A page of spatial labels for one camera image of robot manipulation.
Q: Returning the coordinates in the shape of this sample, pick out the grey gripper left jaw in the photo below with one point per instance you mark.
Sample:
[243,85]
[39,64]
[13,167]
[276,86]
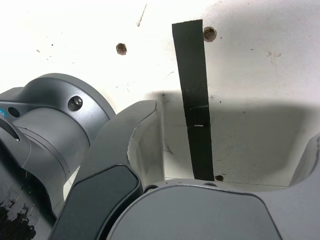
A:
[110,155]

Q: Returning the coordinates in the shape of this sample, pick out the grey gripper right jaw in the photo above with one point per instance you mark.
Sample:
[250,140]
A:
[200,215]

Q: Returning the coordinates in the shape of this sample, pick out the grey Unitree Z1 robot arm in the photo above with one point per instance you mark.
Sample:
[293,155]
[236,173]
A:
[50,125]

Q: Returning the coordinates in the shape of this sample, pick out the black tape strip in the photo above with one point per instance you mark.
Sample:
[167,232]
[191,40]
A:
[195,87]

